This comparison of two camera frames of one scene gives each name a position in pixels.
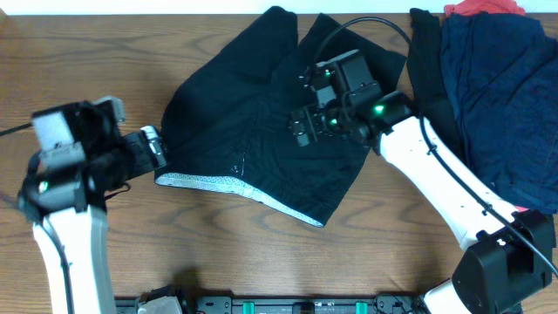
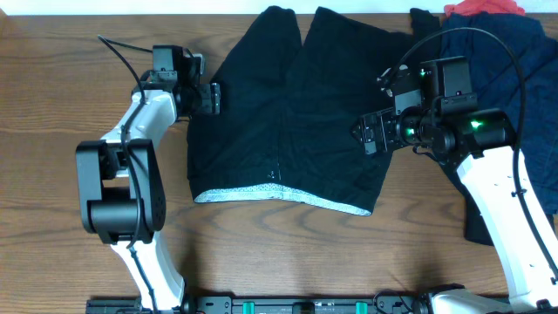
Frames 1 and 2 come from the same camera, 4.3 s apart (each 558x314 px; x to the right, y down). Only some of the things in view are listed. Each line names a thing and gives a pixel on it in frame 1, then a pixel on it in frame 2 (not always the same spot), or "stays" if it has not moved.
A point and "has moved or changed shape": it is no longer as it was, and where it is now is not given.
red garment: (491, 6) stays
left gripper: (136, 145) → (208, 98)
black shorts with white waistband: (228, 110) has moved or changed shape
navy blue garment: (503, 70) stays
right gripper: (314, 115) → (386, 120)
